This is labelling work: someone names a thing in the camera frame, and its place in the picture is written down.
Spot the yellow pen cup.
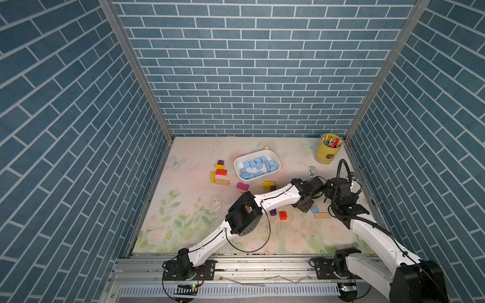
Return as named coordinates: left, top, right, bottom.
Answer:
left=316, top=134, right=342, bottom=164

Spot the aluminium corner post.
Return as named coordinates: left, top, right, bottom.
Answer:
left=344, top=0, right=431, bottom=143
left=99, top=0, right=174, bottom=145

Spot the light wood block right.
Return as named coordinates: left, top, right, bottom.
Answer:
left=314, top=212, right=332, bottom=219

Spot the small grey clip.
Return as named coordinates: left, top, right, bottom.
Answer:
left=309, top=166, right=316, bottom=178

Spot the white plastic tub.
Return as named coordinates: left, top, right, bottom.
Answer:
left=234, top=150, right=281, bottom=183

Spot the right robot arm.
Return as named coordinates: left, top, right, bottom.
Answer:
left=308, top=173, right=449, bottom=302

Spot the light blue block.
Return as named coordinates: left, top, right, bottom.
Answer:
left=265, top=160, right=277, bottom=172

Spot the natural wood plank block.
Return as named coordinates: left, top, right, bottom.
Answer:
left=215, top=179, right=230, bottom=186

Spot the magenta rectangular block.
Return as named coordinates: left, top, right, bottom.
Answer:
left=236, top=183, right=249, bottom=191

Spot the aluminium corner post right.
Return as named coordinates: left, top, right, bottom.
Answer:
left=344, top=0, right=431, bottom=143

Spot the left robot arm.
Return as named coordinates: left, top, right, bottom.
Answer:
left=162, top=177, right=325, bottom=280

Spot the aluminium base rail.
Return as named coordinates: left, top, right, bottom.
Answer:
left=99, top=252, right=433, bottom=303

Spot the aluminium corner post left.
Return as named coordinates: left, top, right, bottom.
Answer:
left=99, top=0, right=174, bottom=145

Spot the yellow block near tub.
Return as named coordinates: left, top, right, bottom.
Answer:
left=263, top=181, right=275, bottom=189

